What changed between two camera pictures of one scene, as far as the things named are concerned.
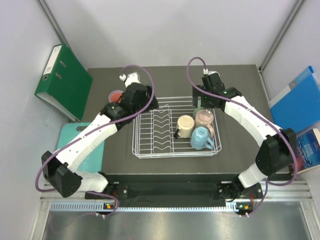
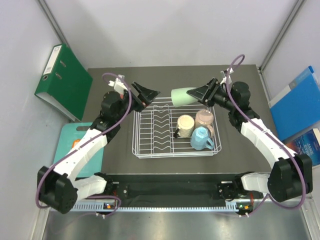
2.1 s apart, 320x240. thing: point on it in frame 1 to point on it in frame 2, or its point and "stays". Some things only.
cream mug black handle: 186,123 stays
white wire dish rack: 153,131 stays
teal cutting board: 94,162 stays
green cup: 198,108 to 180,97
